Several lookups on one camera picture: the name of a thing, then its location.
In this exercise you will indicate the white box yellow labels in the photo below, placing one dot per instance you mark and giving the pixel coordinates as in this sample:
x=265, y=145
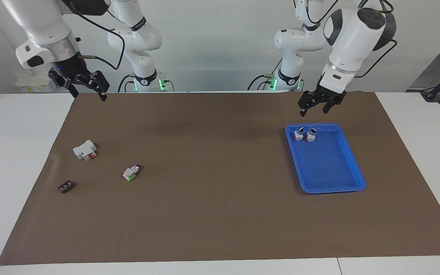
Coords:
x=33, y=83

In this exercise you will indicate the white circuit breaker red lever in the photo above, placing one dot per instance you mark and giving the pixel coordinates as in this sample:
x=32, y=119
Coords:
x=84, y=150

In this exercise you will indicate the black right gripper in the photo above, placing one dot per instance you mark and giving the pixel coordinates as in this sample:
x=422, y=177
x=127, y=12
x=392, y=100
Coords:
x=69, y=68

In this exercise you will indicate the blue plastic tray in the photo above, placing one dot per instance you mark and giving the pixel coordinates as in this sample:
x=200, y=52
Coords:
x=329, y=168

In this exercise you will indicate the selector switch with red block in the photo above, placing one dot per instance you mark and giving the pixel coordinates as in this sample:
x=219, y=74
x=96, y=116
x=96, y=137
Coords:
x=299, y=134

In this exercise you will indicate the small dark cylindrical component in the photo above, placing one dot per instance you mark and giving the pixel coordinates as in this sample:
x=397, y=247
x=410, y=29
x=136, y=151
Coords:
x=65, y=187

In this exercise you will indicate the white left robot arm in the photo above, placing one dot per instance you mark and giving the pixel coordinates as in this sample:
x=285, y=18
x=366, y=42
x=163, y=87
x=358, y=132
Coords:
x=351, y=38

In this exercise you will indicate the brown paper table mat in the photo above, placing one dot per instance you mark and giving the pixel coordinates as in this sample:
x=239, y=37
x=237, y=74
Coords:
x=212, y=191

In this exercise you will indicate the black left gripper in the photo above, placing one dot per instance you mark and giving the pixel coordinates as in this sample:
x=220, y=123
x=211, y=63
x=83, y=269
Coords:
x=329, y=95

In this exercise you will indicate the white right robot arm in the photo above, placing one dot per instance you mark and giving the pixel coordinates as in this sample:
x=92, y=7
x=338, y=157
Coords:
x=48, y=23

